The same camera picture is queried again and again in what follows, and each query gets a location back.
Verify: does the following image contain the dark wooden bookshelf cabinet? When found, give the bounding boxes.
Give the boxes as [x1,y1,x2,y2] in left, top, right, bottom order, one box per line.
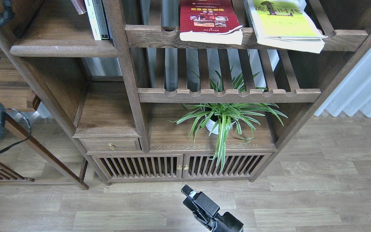
[0,0,371,185]

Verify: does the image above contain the wooden side table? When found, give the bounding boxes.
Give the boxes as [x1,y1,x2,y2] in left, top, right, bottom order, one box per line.
[0,48,89,190]

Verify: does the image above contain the red book on shelf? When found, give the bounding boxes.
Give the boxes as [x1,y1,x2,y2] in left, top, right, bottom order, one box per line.
[179,0,243,45]

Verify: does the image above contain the white plant pot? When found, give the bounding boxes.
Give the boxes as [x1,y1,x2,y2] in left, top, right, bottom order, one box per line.
[205,117,236,135]

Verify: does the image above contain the brass cabinet door knobs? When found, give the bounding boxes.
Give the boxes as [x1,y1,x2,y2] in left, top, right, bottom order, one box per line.
[176,164,189,170]

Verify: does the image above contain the white curtain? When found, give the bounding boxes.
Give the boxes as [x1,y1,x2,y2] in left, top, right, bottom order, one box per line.
[315,48,371,117]

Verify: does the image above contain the maroon book white characters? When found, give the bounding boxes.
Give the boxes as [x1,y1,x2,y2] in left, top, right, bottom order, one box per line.
[71,0,87,15]

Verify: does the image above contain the yellow-green book on shelf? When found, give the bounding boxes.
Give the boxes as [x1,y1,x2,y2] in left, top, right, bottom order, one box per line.
[246,0,326,54]

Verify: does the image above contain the brass drawer knob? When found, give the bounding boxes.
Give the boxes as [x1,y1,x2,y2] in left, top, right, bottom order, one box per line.
[108,143,115,151]

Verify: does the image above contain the white upright book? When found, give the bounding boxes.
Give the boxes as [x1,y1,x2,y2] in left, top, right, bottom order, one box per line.
[84,0,102,41]

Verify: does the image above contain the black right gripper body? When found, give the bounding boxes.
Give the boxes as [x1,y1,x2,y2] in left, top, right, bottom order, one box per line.
[194,208,243,232]

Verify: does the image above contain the green spider plant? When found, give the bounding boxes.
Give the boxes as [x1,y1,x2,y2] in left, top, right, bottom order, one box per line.
[166,64,288,173]

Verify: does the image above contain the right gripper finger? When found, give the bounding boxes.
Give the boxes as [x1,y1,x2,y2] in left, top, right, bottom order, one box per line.
[181,185,220,217]
[183,200,199,216]

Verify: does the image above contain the dark green upright book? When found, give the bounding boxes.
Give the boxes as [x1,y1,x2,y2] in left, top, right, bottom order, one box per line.
[93,0,110,41]

